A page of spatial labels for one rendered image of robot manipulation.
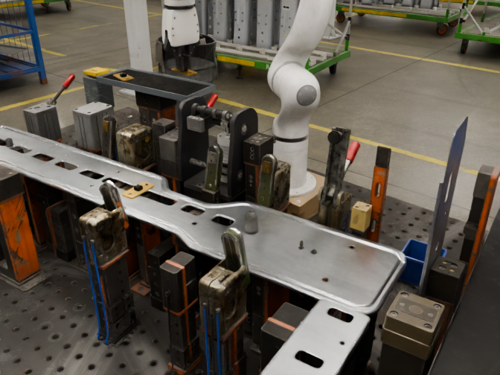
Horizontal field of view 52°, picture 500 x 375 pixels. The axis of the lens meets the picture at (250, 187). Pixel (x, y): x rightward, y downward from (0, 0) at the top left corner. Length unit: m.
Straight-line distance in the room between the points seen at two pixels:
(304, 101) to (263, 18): 4.27
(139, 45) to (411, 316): 4.63
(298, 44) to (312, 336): 0.97
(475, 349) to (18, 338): 1.04
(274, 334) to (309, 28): 0.96
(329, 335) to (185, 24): 0.94
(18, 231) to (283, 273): 0.79
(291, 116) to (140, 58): 3.77
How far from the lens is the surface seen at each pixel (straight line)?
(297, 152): 1.69
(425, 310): 0.89
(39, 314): 1.48
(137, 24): 5.21
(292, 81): 1.55
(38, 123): 1.80
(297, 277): 1.01
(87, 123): 1.58
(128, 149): 1.49
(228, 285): 0.93
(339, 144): 1.13
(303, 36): 1.59
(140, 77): 1.71
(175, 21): 1.47
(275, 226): 1.16
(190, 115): 1.36
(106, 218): 1.15
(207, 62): 4.23
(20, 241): 1.54
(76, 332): 1.40
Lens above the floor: 1.62
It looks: 28 degrees down
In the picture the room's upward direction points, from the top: straight up
